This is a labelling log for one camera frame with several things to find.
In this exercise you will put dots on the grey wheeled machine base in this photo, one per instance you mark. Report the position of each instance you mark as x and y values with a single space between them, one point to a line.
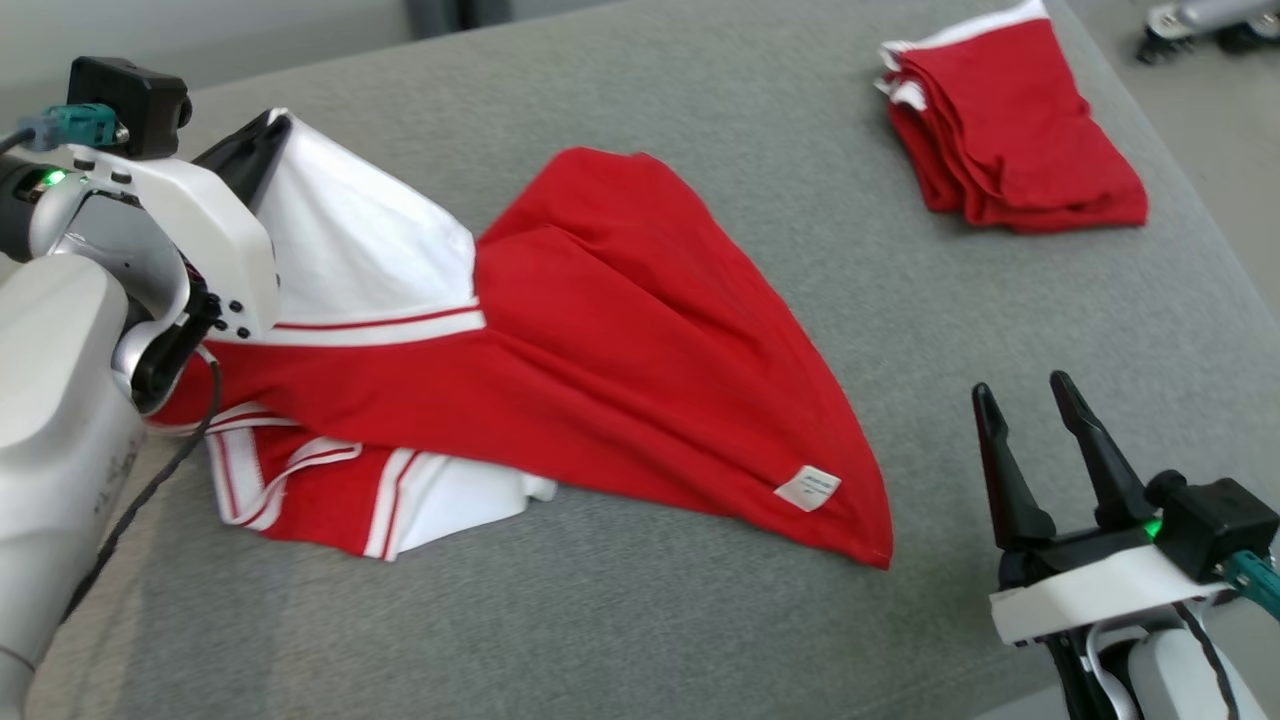
1200 20

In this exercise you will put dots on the teal right camera connector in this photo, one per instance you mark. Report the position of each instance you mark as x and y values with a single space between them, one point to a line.
1255 583

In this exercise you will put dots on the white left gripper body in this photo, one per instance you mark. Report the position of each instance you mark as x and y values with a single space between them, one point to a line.
220 250

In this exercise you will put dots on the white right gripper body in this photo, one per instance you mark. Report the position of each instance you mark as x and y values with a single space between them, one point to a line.
1090 590

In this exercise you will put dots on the teal camera connector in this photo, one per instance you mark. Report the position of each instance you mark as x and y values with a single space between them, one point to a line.
1255 583
70 125

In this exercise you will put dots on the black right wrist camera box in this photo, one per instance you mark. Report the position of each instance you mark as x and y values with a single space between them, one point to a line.
1215 525

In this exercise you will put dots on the red and white jersey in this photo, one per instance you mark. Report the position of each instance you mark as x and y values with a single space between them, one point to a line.
620 350

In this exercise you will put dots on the teal left camera connector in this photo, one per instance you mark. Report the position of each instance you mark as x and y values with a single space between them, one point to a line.
70 125

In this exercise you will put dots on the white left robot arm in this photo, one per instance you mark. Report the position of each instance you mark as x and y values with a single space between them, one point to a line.
50 400

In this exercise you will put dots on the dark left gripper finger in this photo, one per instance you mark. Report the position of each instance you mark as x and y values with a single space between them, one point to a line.
250 160

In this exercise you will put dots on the dark grey background post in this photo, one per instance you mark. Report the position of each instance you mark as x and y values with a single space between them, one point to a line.
450 12

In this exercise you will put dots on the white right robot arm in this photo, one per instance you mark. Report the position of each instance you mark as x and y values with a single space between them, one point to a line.
1160 680

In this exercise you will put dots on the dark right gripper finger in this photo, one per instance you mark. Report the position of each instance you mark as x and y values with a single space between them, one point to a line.
1110 470
1010 480

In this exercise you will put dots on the folded red garment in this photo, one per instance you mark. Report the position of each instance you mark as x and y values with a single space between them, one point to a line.
1010 130

